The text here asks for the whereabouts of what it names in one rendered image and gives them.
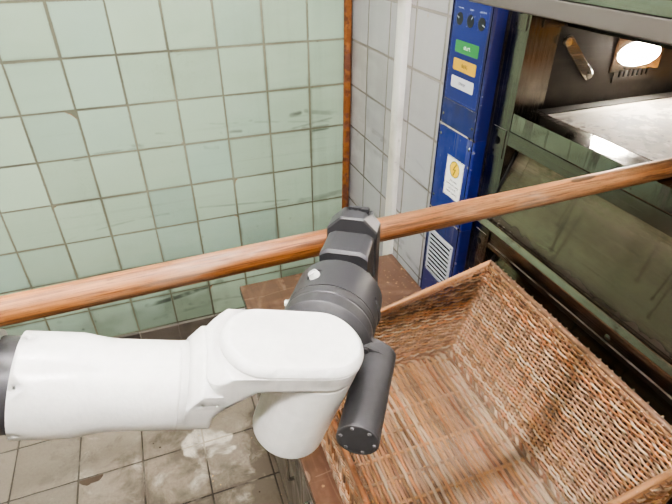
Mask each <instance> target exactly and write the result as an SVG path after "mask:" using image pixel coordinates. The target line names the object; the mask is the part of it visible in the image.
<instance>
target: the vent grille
mask: <svg viewBox="0 0 672 504"><path fill-rule="evenodd" d="M452 253H453V247H452V246H451V245H450V244H449V243H448V242H446V241H445V240H444V239H443V238H442V237H441V236H440V235H439V234H438V233H437V232H436V231H435V230H433V231H429V237H428V245H427V254H426V262H425V268H426V269H427V270H428V271H429V272H430V273H431V274H432V275H433V277H434V278H435V279H436V280H437V281H438V282H441V281H444V280H446V279H448V277H449V272H450V266H451V259H452Z"/></svg>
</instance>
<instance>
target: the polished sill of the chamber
mask: <svg viewBox="0 0 672 504"><path fill-rule="evenodd" d="M510 131H511V132H512V133H514V134H516V135H518V136H520V137H522V138H524V139H526V140H528V141H530V142H531V143H533V144H535V145H537V146H539V147H541V148H543V149H545V150H547V151H549V152H551V153H553V154H554V155H556V156H558V157H560V158H562V159H564V160H566V161H568V162H570V163H572V164H574V165H576V166H577V167H579V168H581V169H583V170H585V171H587V172H589V173H591V174H592V173H597V172H602V171H607V170H612V169H616V168H621V167H626V166H631V165H636V164H641V163H645V162H650V161H651V160H649V159H646V158H644V157H642V156H639V155H637V154H635V153H633V152H630V151H628V150H626V149H624V148H621V147H619V146H617V145H614V144H612V143H610V142H608V141H605V140H603V139H601V138H599V137H596V136H594V135H592V134H589V133H587V132H585V131H583V130H580V129H578V128H576V127H574V126H571V125H569V124H567V123H564V122H562V121H560V120H558V119H555V118H553V117H551V116H549V115H546V114H544V113H542V112H539V111H537V110H535V111H527V112H520V113H514V114H513V119H512V124H511V129H510ZM621 190H623V191H625V192H627V193H629V194H631V195H633V196H635V197H637V198H639V199H641V200H643V201H644V202H646V203H648V204H650V205H652V206H654V207H656V208H658V209H660V210H662V211H664V212H666V213H667V214H669V215H671V216H672V177H670V178H666V179H661V180H657V181H652V182H648V183H643V184H639V185H634V186H630V187H625V188H621Z"/></svg>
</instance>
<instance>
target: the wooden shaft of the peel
mask: <svg viewBox="0 0 672 504"><path fill-rule="evenodd" d="M670 177H672V157H670V158H665V159H660V160H655V161H650V162H645V163H641V164H636V165H631V166H626V167H621V168H616V169H612V170H607V171H602V172H597V173H592V174H588V175H583V176H578V177H573V178H568V179H563V180H559V181H554V182H549V183H544V184H539V185H534V186H530V187H525V188H520V189H515V190H510V191H505V192H501V193H496V194H491V195H486V196H481V197H476V198H472V199H467V200H462V201H457V202H452V203H447V204H443V205H438V206H433V207H428V208H423V209H418V210H414V211H409V212H404V213H399V214H394V215H389V216H385V217H380V218H377V219H378V221H379V222H380V223H381V227H380V242H384V241H389V240H393V239H397V238H402V237H406V236H411V235H415V234H420V233H424V232H429V231H433V230H438V229H442V228H447V227H451V226H456V225H460V224H464V223H469V222H473V221H478V220H482V219H487V218H491V217H496V216H500V215H505V214H509V213H514V212H518V211H523V210H527V209H531V208H536V207H540V206H545V205H549V204H554V203H558V202H563V201H567V200H572V199H576V198H581V197H585V196H590V195H594V194H598V193H603V192H607V191H612V190H616V189H621V188H625V187H630V186H634V185H639V184H643V183H648V182H652V181H657V180H661V179H666V178H670ZM326 239H327V229H322V230H317V231H312V232H307V233H303V234H298V235H293V236H288V237H283V238H278V239H274V240H269V241H264V242H259V243H254V244H249V245H245V246H240V247H235V248H230V249H225V250H220V251H216V252H211V253H206V254H201V255H196V256H191V257H187V258H182V259H177V260H172V261H167V262H162V263H158V264H153V265H148V266H143V267H138V268H133V269H129V270H124V271H119V272H114V273H109V274H104V275H100V276H95V277H90V278H85V279H80V280H76V281H71V282H66V283H61V284H56V285H51V286H47V287H42V288H37V289H32V290H27V291H22V292H18V293H13V294H8V295H3V296H0V327H4V326H9V325H13V324H18V323H22V322H27V321H31V320H36V319H40V318H45V317H49V316H53V315H58V314H62V313H67V312H71V311H76V310H80V309H85V308H89V307H94V306H98V305H103V304H107V303H112V302H116V301H120V300H125V299H129V298H134V297H138V296H143V295H147V294H152V293H156V292H161V291H165V290H170V289H174V288H179V287H183V286H187V285H192V284H196V283H201V282H205V281H210V280H214V279H219V278H223V277H228V276H232V275H237V274H241V273H246V272H250V271H254V270H259V269H263V268H268V267H272V266H277V265H281V264H286V263H290V262H295V261H299V260H304V259H308V258H313V257H317V256H319V254H320V251H321V249H322V247H323V245H324V243H325V241H326Z"/></svg>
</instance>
